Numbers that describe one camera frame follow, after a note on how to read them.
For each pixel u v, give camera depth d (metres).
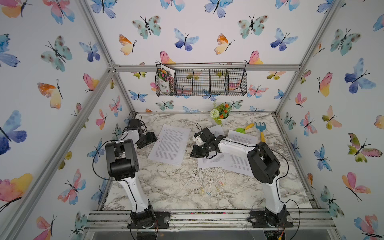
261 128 1.09
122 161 0.54
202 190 0.84
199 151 0.84
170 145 1.03
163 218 0.74
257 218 0.74
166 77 0.89
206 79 0.98
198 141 0.87
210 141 0.78
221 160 0.95
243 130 1.08
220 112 1.01
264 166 0.53
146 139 0.90
